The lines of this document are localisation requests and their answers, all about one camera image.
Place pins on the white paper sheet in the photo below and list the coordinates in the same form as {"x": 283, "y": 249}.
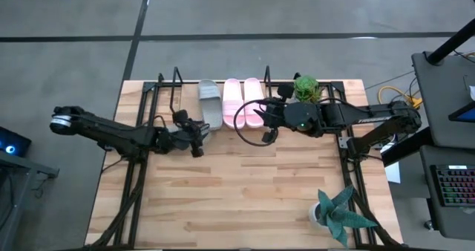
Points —
{"x": 393, "y": 173}

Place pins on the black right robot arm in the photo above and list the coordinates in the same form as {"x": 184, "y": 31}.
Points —
{"x": 352, "y": 115}

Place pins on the black metal wood shoe shelf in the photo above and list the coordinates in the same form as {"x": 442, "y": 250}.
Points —
{"x": 189, "y": 95}

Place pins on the black rig pole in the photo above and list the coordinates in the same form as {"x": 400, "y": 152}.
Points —
{"x": 449, "y": 43}

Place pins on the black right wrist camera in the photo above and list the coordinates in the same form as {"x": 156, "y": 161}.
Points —
{"x": 270, "y": 136}

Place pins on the black backlit keyboard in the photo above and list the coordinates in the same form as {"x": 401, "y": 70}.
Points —
{"x": 456, "y": 186}

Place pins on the grey side desk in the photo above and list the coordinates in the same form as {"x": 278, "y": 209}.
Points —
{"x": 441, "y": 102}

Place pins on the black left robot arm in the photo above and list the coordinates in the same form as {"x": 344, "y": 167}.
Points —
{"x": 111, "y": 132}

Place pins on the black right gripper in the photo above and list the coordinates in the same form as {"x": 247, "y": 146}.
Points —
{"x": 276, "y": 113}

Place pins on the green plant in patterned pot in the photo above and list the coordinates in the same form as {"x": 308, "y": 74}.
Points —
{"x": 307, "y": 88}

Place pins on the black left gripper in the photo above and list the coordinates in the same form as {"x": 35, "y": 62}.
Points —
{"x": 193, "y": 130}

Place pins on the blue screen laptop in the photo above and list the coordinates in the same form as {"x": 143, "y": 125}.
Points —
{"x": 465, "y": 113}

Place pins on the teal succulent in white pot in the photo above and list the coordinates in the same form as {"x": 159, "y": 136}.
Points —
{"x": 339, "y": 215}

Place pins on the grey metal stand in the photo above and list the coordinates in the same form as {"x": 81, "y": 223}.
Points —
{"x": 18, "y": 176}

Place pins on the dark desk with keyboard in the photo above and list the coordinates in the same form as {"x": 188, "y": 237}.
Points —
{"x": 430, "y": 221}

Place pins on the black device with blue light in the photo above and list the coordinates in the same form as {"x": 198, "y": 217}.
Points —
{"x": 13, "y": 143}

